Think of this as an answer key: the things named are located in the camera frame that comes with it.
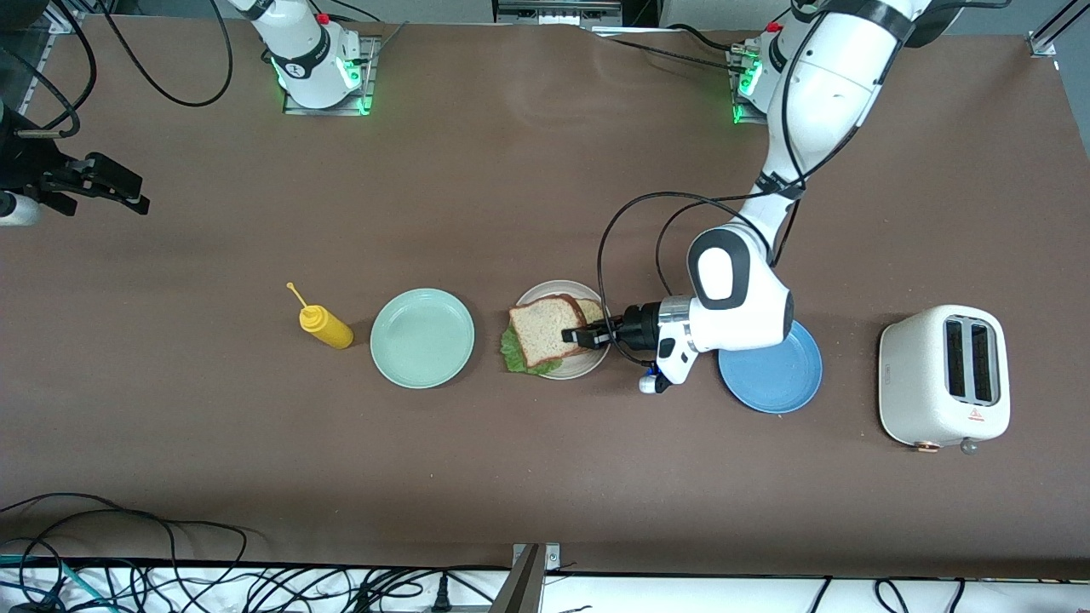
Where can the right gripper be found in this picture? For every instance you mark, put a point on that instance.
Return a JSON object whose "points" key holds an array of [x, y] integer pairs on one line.
{"points": [[29, 164]]}

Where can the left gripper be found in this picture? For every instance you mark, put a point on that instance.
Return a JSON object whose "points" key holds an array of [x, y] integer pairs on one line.
{"points": [[639, 327]]}

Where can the brown bread slice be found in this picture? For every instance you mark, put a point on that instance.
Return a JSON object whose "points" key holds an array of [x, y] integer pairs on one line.
{"points": [[541, 330], [592, 308]]}

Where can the green lettuce leaf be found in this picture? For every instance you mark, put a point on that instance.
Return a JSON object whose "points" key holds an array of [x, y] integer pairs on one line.
{"points": [[515, 353]]}

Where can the yellow mustard squeeze bottle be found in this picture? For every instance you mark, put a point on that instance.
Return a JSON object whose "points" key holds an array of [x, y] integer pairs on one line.
{"points": [[328, 328]]}

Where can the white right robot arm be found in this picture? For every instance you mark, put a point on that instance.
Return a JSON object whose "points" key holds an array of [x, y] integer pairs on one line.
{"points": [[306, 60]]}

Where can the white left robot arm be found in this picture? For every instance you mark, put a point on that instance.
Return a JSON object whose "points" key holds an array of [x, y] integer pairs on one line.
{"points": [[817, 102]]}

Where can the beige plate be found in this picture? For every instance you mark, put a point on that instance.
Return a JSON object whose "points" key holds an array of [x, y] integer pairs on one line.
{"points": [[588, 362]]}

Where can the mint green plate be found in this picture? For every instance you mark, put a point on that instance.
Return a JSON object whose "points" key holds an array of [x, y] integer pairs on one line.
{"points": [[421, 339]]}

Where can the blue plate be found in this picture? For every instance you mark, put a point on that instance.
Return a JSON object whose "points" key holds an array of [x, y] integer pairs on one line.
{"points": [[771, 383]]}

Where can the aluminium extrusion bar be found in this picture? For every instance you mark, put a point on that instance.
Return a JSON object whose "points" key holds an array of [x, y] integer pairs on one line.
{"points": [[521, 587]]}

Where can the black power plug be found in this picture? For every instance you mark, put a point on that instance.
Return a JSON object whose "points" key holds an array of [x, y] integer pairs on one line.
{"points": [[441, 594]]}

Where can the white toaster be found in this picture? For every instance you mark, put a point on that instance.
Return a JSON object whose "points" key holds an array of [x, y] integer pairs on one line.
{"points": [[915, 383]]}

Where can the thin metal rod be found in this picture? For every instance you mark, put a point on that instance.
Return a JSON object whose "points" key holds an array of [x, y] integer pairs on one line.
{"points": [[387, 41]]}

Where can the aluminium frame rail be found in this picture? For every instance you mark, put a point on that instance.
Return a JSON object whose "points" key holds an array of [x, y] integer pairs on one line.
{"points": [[64, 21], [1043, 44]]}

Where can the small metal bracket plate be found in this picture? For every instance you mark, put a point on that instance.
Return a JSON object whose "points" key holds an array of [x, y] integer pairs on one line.
{"points": [[552, 558]]}

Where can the metal frame bracket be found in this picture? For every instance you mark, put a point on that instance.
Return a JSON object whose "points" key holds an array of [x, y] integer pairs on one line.
{"points": [[558, 13]]}

